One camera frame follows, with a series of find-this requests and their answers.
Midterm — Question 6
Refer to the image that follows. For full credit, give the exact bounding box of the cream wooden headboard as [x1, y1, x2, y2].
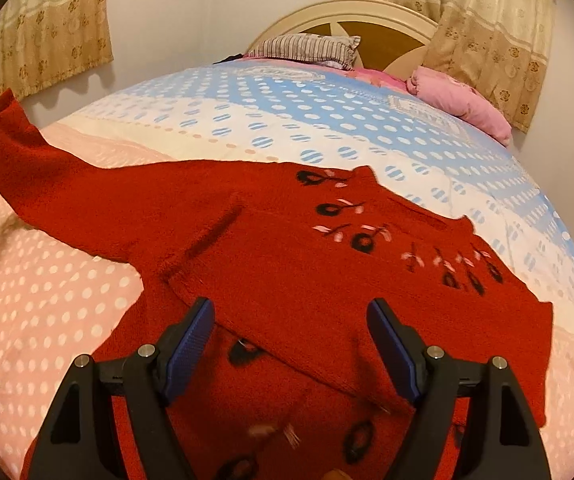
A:
[244, 0, 440, 78]

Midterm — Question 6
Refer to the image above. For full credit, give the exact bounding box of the pink pillow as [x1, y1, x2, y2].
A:
[407, 65, 514, 148]

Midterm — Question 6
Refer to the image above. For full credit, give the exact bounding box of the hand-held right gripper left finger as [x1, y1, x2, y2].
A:
[27, 297, 216, 480]

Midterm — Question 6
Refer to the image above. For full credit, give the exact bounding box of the polka dot bed cover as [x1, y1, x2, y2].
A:
[0, 55, 574, 480]

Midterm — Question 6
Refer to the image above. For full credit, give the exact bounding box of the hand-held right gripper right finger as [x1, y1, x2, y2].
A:
[366, 297, 550, 480]

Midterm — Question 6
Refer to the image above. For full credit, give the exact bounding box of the red knit sweater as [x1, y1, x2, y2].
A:
[0, 87, 554, 480]

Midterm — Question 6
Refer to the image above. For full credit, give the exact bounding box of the striped pillow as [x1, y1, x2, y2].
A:
[245, 33, 363, 71]

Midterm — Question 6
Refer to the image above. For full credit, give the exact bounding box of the pink floral sheet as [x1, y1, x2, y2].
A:
[339, 67, 413, 92]

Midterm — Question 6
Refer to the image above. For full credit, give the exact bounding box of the beige floral curtain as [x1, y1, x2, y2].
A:
[329, 0, 558, 133]
[0, 0, 115, 106]

